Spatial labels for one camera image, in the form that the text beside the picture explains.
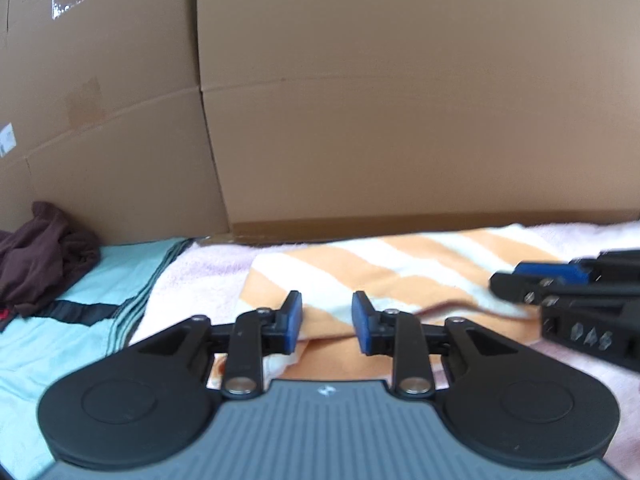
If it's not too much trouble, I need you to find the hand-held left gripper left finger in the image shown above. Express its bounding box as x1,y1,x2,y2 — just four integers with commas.
127,290,303,401

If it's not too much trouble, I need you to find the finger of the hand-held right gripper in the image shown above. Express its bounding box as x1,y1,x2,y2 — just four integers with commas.
489,271,591,311
515,257,601,286

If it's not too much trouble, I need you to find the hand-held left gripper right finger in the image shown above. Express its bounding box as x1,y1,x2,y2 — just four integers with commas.
351,291,528,401

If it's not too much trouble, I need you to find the orange white striped garment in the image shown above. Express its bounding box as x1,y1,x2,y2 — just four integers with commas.
207,224,571,390

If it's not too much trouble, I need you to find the pink fleece blanket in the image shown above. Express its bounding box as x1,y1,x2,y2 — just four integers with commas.
127,220,640,476

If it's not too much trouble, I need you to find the large labelled cardboard box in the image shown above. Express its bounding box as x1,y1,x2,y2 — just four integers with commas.
196,0,640,243

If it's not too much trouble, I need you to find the teal cloth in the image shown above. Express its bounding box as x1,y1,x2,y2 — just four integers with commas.
0,237,196,478

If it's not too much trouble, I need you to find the dark brown garment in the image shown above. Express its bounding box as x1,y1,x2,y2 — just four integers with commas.
0,201,102,318

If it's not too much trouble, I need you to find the cardboard box with small label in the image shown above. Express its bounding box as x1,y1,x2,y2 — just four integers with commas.
0,0,233,246

